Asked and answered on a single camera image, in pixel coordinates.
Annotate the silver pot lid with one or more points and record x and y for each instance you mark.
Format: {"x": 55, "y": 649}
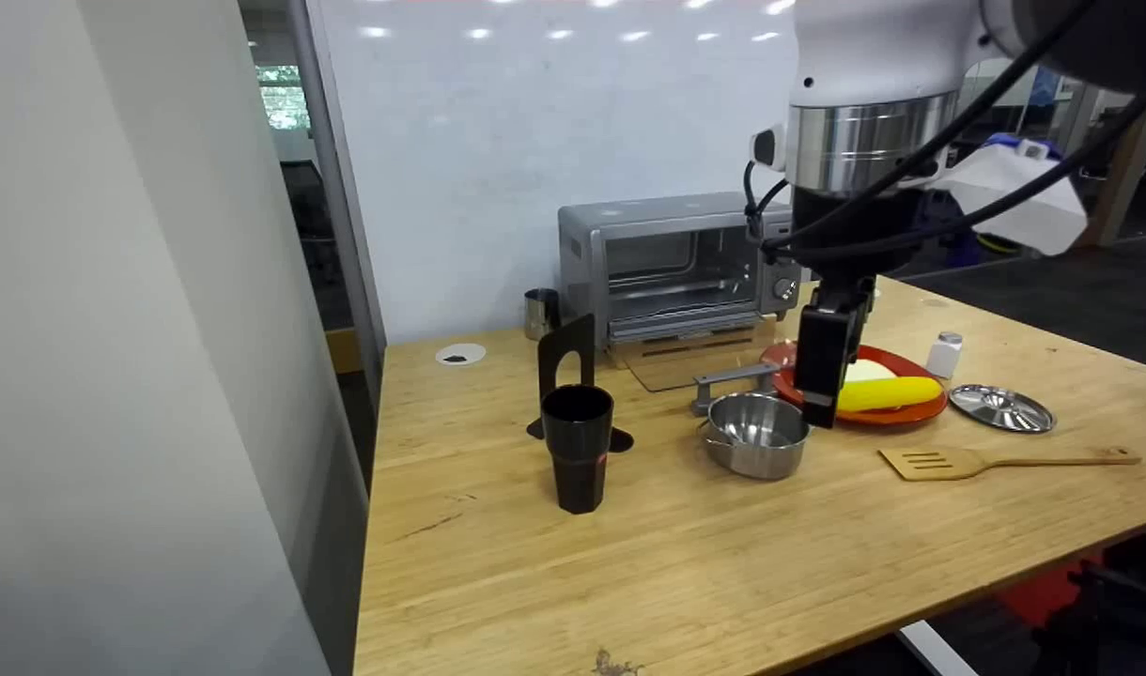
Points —
{"x": 999, "y": 408}

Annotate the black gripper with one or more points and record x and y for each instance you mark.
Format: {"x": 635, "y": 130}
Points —
{"x": 845, "y": 245}

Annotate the black plastic cup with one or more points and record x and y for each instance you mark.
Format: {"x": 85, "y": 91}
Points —
{"x": 575, "y": 430}

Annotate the small silver cup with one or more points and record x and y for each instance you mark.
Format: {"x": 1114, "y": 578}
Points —
{"x": 542, "y": 311}

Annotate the white butter block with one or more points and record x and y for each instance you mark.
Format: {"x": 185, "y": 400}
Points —
{"x": 865, "y": 374}

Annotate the red plate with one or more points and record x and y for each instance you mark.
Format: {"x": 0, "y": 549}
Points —
{"x": 895, "y": 416}

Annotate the silver steel pot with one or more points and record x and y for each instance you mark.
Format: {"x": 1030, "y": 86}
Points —
{"x": 756, "y": 435}

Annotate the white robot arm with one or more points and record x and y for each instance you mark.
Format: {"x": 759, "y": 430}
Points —
{"x": 880, "y": 96}

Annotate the silver toaster oven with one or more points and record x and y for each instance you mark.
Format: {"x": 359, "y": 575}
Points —
{"x": 666, "y": 267}

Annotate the white table grommet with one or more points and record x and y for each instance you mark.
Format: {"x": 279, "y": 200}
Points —
{"x": 458, "y": 355}

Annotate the wooden slotted spatula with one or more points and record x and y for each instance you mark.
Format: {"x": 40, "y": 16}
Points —
{"x": 973, "y": 462}

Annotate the yellow toy corn cob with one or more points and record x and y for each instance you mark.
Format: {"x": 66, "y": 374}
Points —
{"x": 886, "y": 391}

